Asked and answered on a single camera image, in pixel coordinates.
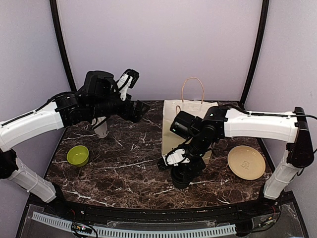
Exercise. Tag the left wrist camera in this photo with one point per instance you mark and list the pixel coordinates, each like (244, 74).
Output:
(126, 81)

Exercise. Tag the right black frame post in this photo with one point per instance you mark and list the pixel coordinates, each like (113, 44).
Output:
(256, 52)

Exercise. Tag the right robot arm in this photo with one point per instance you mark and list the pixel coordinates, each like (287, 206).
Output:
(228, 121)

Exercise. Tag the black paper coffee cup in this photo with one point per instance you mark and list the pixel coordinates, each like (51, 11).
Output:
(180, 184)

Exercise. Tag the black frame post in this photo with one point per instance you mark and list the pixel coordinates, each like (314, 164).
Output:
(61, 44)
(256, 52)

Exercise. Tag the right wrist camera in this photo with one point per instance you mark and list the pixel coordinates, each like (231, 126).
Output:
(172, 159)

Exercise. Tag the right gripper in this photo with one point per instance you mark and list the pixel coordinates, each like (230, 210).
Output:
(197, 168)

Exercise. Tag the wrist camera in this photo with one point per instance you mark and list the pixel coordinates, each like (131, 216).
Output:
(126, 81)
(172, 159)

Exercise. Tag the left black frame post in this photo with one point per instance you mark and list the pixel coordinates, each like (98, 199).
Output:
(61, 44)

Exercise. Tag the white cup of straws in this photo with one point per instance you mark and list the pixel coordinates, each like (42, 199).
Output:
(99, 126)

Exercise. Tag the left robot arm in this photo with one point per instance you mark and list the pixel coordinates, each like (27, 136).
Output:
(100, 97)

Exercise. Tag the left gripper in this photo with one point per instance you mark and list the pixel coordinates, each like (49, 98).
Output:
(137, 114)

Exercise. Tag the black coffee cup lid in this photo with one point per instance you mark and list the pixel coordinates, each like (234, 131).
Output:
(179, 173)

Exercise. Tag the beige paper bag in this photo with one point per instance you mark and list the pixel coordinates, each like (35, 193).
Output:
(170, 110)

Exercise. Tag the black front rail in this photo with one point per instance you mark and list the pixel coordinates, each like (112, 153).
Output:
(101, 214)

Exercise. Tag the beige plate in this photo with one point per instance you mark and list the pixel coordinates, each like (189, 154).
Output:
(246, 162)

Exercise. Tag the green bowl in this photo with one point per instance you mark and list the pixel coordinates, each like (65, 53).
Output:
(78, 156)

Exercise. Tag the white cable duct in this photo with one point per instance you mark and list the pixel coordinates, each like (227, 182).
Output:
(135, 230)

